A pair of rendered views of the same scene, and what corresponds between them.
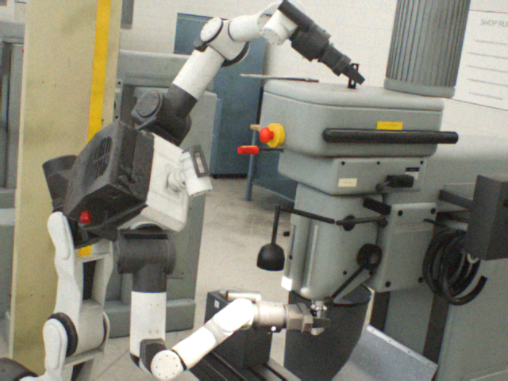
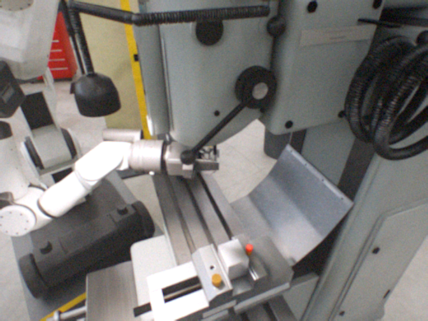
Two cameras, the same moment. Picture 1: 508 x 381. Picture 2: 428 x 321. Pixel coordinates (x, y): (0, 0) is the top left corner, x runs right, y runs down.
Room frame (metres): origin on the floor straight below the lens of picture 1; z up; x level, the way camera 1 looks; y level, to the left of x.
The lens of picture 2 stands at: (1.45, -0.37, 1.63)
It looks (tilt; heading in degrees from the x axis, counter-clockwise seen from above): 36 degrees down; 15
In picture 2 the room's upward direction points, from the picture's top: straight up
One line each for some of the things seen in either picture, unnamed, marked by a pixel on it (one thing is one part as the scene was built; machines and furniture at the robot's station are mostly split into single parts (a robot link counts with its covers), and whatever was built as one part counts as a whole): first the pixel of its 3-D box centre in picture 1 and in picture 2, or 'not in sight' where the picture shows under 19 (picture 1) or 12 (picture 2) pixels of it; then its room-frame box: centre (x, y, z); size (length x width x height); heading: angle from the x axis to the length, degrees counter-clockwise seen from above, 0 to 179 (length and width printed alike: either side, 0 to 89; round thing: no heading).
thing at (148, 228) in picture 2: not in sight; (142, 218); (2.30, 0.25, 0.50); 0.20 x 0.05 x 0.20; 53
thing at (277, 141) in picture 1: (275, 135); not in sight; (1.83, -0.03, 1.76); 0.06 x 0.02 x 0.06; 35
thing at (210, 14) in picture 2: (361, 221); (207, 15); (1.79, -0.27, 1.58); 0.17 x 0.01 x 0.01; 129
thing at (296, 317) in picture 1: (286, 317); (171, 158); (1.94, -0.13, 1.23); 0.13 x 0.12 x 0.10; 13
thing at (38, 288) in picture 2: not in sight; (34, 275); (1.88, 0.57, 0.50); 0.20 x 0.05 x 0.20; 53
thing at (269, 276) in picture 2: not in sight; (220, 277); (1.80, -0.30, 0.99); 0.35 x 0.15 x 0.11; 126
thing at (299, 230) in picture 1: (296, 251); (152, 82); (1.90, -0.13, 1.45); 0.04 x 0.04 x 0.21; 35
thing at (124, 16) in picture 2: (309, 215); (103, 12); (1.77, -0.14, 1.58); 0.17 x 0.01 x 0.01; 60
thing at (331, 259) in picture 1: (330, 239); (208, 63); (1.97, -0.22, 1.47); 0.21 x 0.19 x 0.32; 35
